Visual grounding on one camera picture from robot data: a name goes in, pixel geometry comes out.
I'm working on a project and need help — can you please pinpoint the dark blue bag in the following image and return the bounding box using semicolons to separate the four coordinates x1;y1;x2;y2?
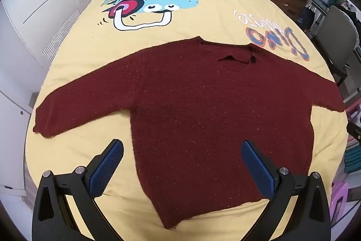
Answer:
299;4;315;30

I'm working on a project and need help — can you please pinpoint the dark red knitted sweater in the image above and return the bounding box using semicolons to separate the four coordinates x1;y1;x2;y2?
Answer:
32;36;346;229

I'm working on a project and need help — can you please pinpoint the stack of teal folded cloths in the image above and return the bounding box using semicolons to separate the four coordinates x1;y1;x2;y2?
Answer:
342;144;361;174

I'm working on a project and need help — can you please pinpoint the purple plastic stool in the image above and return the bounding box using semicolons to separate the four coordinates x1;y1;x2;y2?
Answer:
330;180;350;226

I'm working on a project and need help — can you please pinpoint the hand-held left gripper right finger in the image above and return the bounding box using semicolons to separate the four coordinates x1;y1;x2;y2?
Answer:
241;140;331;241

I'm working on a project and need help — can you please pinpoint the yellow printed bed blanket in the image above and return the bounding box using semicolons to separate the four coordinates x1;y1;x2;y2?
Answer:
24;0;350;241

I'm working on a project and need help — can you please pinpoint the grey chair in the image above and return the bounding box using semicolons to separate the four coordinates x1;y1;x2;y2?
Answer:
312;5;361;86

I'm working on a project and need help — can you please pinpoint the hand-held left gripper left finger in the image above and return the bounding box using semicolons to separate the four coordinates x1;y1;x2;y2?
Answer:
32;139;125;241

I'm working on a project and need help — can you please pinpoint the pink plastic stool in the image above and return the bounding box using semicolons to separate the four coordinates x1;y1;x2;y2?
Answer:
345;101;361;143

